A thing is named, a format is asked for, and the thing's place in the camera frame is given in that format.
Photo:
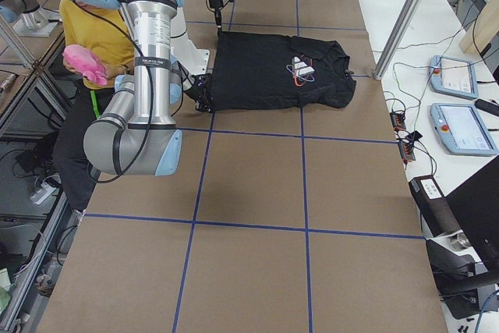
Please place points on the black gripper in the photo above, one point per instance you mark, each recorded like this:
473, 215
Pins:
214, 2
193, 91

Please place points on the black printed t-shirt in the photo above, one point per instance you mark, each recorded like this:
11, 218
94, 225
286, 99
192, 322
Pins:
272, 71

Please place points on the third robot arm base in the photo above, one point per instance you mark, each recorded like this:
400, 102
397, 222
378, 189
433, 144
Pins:
29, 18

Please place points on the pink plush toy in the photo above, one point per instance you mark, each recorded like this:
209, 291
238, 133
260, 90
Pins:
87, 63

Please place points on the person in yellow shirt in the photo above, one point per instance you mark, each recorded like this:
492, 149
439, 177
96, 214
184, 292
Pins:
101, 31

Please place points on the white power strip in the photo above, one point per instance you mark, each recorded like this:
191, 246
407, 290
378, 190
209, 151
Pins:
42, 194

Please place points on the black power adapter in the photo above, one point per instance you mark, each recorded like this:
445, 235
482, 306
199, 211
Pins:
413, 136

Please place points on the far teach pendant tablet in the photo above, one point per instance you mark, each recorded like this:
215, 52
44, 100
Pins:
453, 76

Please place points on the teach pendant tablet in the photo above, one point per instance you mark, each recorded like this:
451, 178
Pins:
453, 76
461, 130

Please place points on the black box with label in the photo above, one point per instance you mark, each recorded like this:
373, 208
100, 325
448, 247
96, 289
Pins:
436, 217

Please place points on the near teach pendant tablet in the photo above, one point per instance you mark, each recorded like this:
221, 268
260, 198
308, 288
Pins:
461, 130

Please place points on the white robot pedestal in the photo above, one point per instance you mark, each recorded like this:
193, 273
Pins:
194, 59

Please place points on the aluminium frame post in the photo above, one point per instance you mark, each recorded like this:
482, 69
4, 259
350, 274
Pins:
401, 25

